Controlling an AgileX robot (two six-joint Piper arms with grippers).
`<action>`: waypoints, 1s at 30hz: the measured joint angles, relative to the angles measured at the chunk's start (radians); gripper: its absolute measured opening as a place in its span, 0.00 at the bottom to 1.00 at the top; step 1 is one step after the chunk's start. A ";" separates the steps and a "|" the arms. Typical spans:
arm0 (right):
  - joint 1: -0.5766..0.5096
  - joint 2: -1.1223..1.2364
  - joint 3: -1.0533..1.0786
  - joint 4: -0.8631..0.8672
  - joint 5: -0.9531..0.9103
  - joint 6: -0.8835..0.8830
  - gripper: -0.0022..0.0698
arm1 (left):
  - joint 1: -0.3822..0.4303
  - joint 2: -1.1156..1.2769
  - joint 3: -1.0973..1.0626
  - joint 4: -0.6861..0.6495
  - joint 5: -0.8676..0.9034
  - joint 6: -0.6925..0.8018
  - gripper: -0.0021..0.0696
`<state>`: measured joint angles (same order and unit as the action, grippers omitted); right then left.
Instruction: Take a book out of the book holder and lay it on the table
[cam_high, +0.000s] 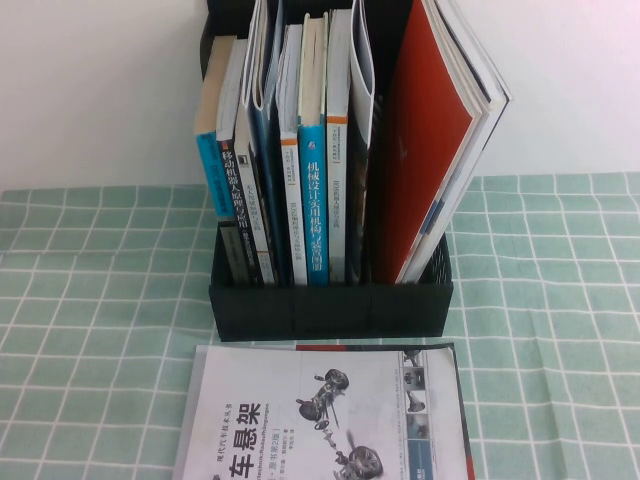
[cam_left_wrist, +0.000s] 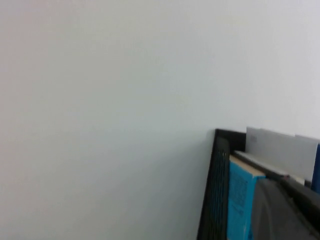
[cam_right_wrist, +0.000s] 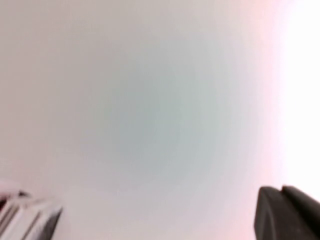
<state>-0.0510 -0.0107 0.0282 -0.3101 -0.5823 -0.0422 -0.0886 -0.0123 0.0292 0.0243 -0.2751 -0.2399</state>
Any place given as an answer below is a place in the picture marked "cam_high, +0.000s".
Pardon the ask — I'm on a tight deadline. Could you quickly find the black spine robot book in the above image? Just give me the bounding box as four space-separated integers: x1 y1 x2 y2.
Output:
214 38 268 286

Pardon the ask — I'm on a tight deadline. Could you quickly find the cyan spine book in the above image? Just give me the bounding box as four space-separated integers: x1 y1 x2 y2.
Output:
192 35 237 220

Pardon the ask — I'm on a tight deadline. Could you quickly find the dark grey spine book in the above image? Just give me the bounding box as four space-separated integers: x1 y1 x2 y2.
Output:
218 222 252 287

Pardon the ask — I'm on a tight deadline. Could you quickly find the blue spine mechanical design book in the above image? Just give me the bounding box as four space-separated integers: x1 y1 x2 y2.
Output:
297 12 331 287

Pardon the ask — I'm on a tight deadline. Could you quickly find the blue cover magazine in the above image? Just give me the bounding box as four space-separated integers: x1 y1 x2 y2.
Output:
246 0 292 286

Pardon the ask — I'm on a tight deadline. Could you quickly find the red cover magazine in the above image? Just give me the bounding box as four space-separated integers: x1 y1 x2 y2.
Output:
372 0 475 285

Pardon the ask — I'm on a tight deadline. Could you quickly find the white car suspension book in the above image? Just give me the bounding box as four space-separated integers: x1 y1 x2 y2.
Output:
172 342 479 480

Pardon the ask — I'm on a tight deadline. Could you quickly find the green checked tablecloth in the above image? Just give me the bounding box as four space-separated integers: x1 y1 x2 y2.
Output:
0 172 640 480

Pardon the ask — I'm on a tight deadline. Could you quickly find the black mesh book holder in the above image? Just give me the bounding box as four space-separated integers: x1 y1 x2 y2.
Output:
199 0 456 344

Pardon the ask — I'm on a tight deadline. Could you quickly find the grey spine thin book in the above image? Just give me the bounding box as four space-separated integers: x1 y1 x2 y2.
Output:
232 97 278 285

